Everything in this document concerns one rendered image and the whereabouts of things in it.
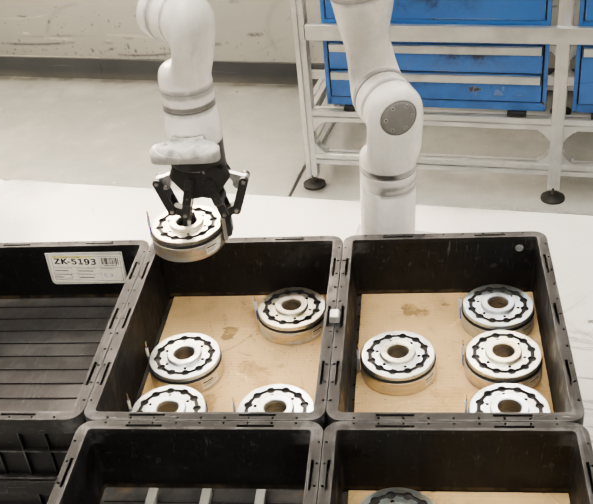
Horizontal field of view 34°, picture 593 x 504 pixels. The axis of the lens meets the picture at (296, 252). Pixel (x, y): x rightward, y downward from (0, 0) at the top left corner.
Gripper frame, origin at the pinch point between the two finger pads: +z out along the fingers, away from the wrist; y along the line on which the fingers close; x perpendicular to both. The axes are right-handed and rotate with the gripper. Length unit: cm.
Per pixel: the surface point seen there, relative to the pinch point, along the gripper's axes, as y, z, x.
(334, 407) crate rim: -19.3, 7.7, 28.6
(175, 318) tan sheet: 8.1, 17.7, -1.8
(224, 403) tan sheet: -2.8, 17.7, 17.2
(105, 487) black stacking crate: 10.0, 17.9, 32.5
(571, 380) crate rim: -48, 8, 23
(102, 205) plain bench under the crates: 38, 31, -58
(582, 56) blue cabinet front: -80, 48, -170
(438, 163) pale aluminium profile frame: -36, 87, -176
